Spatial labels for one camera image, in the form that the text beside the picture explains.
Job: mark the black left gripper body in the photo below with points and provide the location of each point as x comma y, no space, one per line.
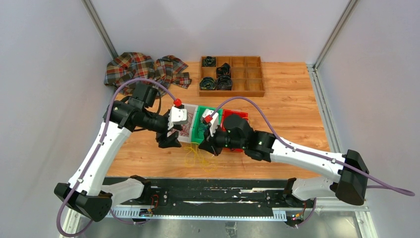
162,137

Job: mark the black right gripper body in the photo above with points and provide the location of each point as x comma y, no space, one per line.
220,140

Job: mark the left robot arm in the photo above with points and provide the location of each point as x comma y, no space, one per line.
85,192

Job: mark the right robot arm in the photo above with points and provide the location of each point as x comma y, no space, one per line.
340,175

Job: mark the white plastic bin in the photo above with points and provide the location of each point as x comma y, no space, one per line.
185,133

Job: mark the green plastic bin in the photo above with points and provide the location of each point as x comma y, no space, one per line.
197,135

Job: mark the red plastic bin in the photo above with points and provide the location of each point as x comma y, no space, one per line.
236,128

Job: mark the rolled dark tie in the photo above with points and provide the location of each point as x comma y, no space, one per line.
224,83
223,70
208,61
207,84

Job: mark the wooden compartment tray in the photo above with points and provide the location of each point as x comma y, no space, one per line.
246,74

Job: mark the plaid cloth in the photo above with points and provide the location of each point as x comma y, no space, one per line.
168,70

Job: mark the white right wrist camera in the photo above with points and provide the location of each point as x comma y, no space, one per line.
210,119

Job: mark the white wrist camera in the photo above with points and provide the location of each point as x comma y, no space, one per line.
177,117
210,119

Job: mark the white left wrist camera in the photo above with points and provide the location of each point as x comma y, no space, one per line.
177,117

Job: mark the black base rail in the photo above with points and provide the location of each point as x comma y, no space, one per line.
215,199

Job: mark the aluminium frame profile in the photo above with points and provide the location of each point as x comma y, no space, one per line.
325,218

